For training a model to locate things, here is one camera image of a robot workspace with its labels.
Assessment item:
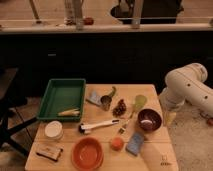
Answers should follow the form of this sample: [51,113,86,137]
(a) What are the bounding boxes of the white handled black brush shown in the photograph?
[78,119,119,134]

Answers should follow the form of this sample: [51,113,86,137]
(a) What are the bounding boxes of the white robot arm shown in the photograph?
[159,63,213,117]

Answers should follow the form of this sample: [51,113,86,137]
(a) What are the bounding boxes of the small brush with fork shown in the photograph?
[118,118,131,134]

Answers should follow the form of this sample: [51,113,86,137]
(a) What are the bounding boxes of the grey blue cloth piece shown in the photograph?
[86,91,101,106]

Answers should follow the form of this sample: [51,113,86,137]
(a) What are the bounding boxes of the brown pine cone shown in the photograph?
[113,99,127,117]

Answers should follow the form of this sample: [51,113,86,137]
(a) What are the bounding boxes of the yellow corn in tray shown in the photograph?
[58,109,80,116]

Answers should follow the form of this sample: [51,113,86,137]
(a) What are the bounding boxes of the green plastic tray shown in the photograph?
[37,78,86,122]

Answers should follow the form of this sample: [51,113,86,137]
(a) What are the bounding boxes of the dark red bowl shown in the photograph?
[137,109,162,132]

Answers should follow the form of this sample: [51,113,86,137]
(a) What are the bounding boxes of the orange ball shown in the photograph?
[110,137,124,151]

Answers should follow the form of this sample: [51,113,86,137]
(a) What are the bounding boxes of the blue sponge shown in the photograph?
[126,132,144,156]

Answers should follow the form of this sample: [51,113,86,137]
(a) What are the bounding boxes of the red object on shelf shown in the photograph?
[83,17,94,25]

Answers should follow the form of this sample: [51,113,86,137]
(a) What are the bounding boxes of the white cup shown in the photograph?
[44,121,63,140]

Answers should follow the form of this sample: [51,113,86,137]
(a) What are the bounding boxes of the orange bowl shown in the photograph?
[71,137,104,171]

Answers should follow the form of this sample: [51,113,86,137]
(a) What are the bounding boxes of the wooden block eraser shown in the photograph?
[36,144,63,162]

